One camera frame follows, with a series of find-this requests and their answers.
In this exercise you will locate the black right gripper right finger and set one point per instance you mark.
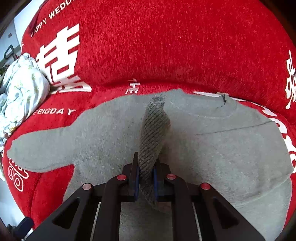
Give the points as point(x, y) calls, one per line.
point(199, 212)

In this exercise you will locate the grey knit sweater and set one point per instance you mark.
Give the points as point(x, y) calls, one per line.
point(208, 150)

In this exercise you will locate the red wedding bedspread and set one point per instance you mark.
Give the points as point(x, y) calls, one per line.
point(53, 182)

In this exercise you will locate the black handle object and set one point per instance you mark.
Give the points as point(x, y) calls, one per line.
point(10, 52)

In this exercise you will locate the floral white crumpled blanket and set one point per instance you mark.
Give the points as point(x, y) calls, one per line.
point(23, 88)

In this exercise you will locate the red wedding pillow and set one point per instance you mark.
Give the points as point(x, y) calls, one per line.
point(237, 47)

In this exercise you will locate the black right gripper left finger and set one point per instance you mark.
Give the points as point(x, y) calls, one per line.
point(92, 212)

